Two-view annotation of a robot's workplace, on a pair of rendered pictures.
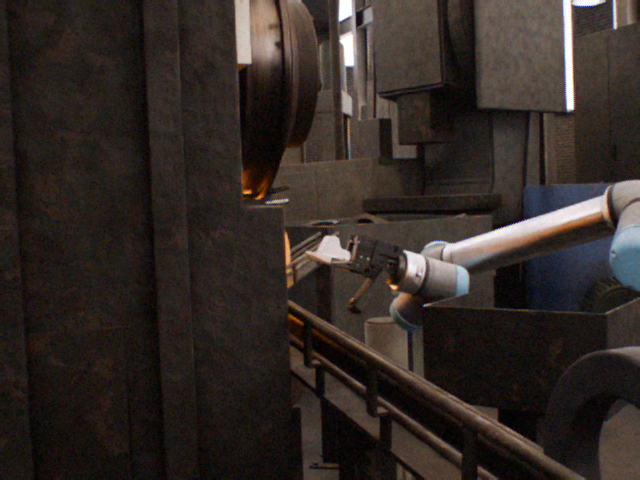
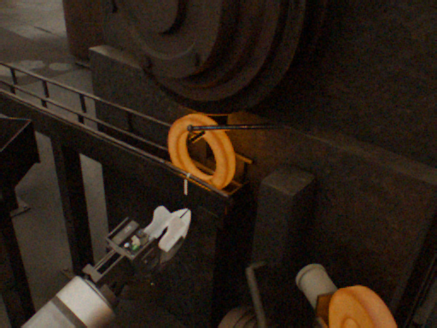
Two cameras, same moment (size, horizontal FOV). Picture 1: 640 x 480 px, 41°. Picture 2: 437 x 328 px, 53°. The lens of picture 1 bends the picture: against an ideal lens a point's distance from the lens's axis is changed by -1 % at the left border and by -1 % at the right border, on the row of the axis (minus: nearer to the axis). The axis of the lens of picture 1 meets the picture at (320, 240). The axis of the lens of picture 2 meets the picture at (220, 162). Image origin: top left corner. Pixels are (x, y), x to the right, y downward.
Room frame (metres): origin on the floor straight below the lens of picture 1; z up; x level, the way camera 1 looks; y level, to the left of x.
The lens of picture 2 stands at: (2.36, -0.27, 1.28)
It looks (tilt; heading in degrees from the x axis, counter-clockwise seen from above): 32 degrees down; 147
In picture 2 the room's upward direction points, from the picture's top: 4 degrees clockwise
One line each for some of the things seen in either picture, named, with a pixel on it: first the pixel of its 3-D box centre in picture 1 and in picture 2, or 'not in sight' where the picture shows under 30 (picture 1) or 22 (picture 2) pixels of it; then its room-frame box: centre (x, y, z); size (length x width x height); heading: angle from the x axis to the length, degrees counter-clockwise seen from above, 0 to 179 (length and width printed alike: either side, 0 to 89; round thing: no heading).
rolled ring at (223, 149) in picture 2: not in sight; (200, 154); (1.61, 0.16, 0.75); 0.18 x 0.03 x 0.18; 19
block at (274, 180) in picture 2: not in sight; (282, 222); (1.83, 0.24, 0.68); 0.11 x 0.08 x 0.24; 110
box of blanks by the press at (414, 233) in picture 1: (366, 289); not in sight; (4.35, -0.23, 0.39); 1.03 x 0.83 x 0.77; 125
